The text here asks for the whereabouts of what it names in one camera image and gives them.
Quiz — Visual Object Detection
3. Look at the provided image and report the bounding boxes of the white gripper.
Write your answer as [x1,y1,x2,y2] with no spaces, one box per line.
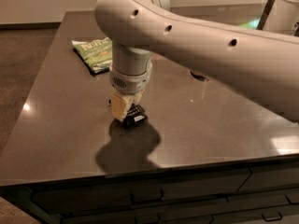
[109,63,152,121]

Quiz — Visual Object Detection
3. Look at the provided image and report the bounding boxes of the black rxbar chocolate wrapper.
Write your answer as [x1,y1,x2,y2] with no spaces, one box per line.
[113,104,148,129]

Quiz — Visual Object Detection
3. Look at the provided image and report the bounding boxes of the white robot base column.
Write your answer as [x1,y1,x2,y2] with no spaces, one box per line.
[257,0,299,36]

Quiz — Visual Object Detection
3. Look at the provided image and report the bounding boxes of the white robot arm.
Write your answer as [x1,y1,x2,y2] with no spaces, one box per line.
[95,0,299,122]

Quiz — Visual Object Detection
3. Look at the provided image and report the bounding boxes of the green chip bag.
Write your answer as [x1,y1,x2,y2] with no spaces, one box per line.
[72,37,112,75]

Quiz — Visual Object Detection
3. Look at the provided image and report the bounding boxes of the dark cabinet drawers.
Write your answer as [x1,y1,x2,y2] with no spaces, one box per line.
[1,159,299,224]

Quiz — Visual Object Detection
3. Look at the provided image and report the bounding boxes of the black drawer handle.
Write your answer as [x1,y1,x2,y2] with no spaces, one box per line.
[262,212,282,222]
[130,189,164,204]

